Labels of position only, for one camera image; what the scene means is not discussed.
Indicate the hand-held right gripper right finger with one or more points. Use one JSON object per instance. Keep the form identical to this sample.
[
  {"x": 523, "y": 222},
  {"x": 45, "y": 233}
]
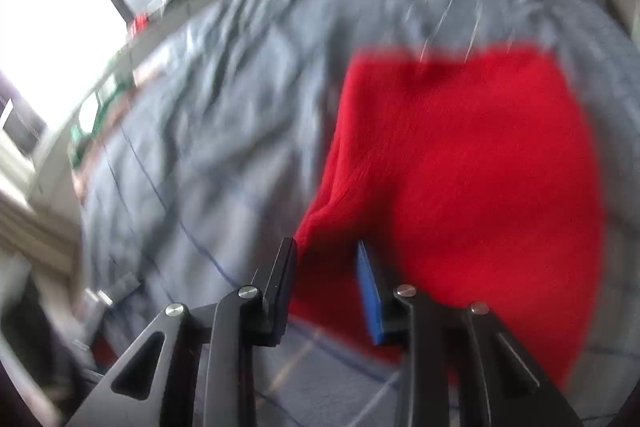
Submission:
[{"x": 371, "y": 297}]

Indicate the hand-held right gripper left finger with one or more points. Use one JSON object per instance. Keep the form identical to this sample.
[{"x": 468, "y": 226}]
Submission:
[{"x": 280, "y": 292}]

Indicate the red sweater with white print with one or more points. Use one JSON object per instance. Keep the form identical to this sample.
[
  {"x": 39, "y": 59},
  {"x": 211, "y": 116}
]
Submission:
[{"x": 465, "y": 167}]

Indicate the grey bed blanket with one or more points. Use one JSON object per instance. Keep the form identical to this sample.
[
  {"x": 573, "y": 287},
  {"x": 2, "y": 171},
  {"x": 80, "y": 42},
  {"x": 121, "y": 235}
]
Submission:
[{"x": 225, "y": 117}]

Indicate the bright window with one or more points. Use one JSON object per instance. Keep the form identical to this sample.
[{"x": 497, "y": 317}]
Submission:
[{"x": 55, "y": 22}]

